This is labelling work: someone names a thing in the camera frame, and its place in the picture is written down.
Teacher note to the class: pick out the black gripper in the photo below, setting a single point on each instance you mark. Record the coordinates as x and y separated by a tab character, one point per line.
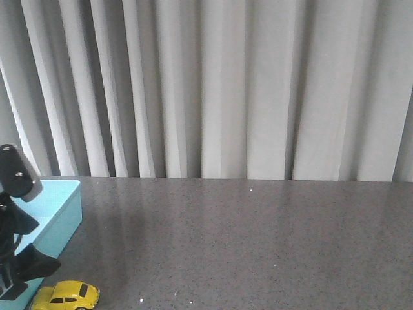
18	181

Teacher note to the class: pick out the yellow toy beetle car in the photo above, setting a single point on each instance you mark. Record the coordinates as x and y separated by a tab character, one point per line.
67	294

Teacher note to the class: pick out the light blue storage box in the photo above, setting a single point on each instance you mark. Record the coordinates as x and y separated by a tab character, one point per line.
57	208

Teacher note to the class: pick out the grey pleated curtain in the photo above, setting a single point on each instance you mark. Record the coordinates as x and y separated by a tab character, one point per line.
268	90

